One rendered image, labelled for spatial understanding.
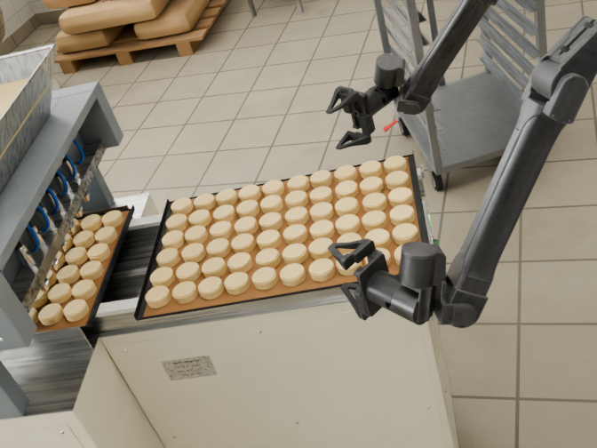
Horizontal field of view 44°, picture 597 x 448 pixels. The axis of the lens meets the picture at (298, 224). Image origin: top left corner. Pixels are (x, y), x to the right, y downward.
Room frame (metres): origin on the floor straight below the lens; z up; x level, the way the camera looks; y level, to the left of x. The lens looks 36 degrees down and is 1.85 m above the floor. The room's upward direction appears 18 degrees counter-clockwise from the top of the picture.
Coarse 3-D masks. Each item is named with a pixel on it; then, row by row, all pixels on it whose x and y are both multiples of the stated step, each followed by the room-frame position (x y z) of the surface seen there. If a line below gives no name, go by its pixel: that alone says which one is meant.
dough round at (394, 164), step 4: (392, 156) 1.41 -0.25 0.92; (396, 156) 1.40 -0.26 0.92; (400, 156) 1.39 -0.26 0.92; (388, 160) 1.40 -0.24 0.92; (392, 160) 1.39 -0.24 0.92; (396, 160) 1.39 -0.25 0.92; (400, 160) 1.38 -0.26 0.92; (404, 160) 1.38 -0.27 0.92; (384, 164) 1.39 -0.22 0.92; (388, 164) 1.38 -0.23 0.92; (392, 164) 1.37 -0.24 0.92; (396, 164) 1.37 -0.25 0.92; (400, 164) 1.36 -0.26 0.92; (404, 164) 1.37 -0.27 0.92; (388, 168) 1.37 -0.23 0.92; (392, 168) 1.36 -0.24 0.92; (396, 168) 1.36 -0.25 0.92; (400, 168) 1.36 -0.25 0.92; (404, 168) 1.36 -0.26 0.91; (388, 172) 1.37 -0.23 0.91
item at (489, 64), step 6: (486, 54) 2.97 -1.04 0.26; (486, 60) 2.97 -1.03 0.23; (492, 60) 2.90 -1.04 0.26; (486, 66) 2.92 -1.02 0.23; (492, 66) 2.90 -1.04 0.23; (492, 72) 2.85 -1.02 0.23; (498, 72) 2.83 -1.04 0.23; (504, 72) 2.77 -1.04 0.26; (498, 78) 2.78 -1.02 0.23; (504, 78) 2.77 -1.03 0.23; (510, 78) 2.71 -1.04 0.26; (504, 84) 2.72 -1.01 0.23; (510, 84) 2.70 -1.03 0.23; (510, 90) 2.66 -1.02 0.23; (516, 90) 2.64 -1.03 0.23; (516, 96) 2.60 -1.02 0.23; (522, 102) 2.54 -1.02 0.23
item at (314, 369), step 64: (128, 256) 1.47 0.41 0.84; (192, 320) 1.17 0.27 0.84; (256, 320) 1.13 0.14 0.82; (320, 320) 1.10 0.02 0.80; (384, 320) 1.07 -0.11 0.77; (128, 384) 1.22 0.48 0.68; (192, 384) 1.18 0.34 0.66; (256, 384) 1.15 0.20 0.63; (320, 384) 1.11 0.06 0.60; (384, 384) 1.08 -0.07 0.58; (448, 384) 1.29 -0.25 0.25
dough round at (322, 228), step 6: (318, 222) 1.25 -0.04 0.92; (324, 222) 1.25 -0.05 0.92; (330, 222) 1.24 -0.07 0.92; (312, 228) 1.24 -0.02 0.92; (318, 228) 1.23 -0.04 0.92; (324, 228) 1.23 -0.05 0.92; (330, 228) 1.22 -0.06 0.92; (312, 234) 1.22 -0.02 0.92; (318, 234) 1.22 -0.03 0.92; (324, 234) 1.21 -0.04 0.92; (330, 234) 1.22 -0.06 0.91
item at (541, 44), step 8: (536, 0) 2.39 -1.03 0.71; (544, 0) 2.38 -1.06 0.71; (544, 8) 2.38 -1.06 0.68; (536, 16) 2.39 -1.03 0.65; (544, 16) 2.38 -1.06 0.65; (536, 24) 2.40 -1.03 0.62; (544, 24) 2.38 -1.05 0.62; (544, 32) 2.38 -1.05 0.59; (536, 40) 2.41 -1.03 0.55; (544, 40) 2.38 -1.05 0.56; (544, 48) 2.38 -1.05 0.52
